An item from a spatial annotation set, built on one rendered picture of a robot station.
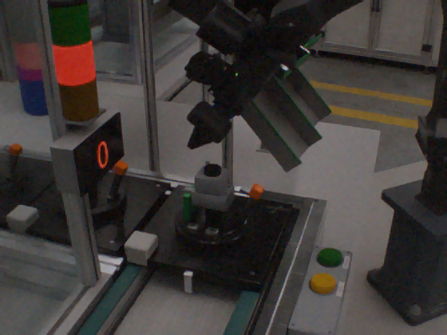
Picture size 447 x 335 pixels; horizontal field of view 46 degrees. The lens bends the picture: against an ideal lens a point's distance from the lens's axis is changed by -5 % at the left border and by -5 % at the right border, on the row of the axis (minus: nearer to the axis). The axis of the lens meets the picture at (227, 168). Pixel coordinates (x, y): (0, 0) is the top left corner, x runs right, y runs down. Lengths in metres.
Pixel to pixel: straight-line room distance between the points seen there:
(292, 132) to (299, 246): 0.32
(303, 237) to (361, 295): 0.16
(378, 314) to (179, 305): 0.35
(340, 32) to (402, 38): 0.55
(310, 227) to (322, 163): 0.44
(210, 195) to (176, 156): 0.54
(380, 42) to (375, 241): 3.83
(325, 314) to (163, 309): 0.26
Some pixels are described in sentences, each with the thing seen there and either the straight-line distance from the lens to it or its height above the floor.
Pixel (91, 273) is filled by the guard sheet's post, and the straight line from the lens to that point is 0.88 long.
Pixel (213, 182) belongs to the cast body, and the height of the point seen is 1.08.
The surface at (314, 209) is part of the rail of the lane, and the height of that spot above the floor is 0.96.
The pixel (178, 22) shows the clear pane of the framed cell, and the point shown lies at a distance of 2.24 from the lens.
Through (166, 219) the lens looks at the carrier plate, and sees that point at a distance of 1.01.
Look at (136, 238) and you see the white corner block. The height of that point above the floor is 0.99.
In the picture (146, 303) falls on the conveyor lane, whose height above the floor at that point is 0.92.
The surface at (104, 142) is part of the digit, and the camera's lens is 0.75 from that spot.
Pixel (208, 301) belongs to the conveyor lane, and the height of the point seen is 0.92.
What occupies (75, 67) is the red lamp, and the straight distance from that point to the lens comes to 0.69.
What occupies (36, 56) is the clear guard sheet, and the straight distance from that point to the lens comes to 0.70.
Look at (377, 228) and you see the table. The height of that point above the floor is 0.86.
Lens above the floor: 1.55
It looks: 30 degrees down
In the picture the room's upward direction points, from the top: straight up
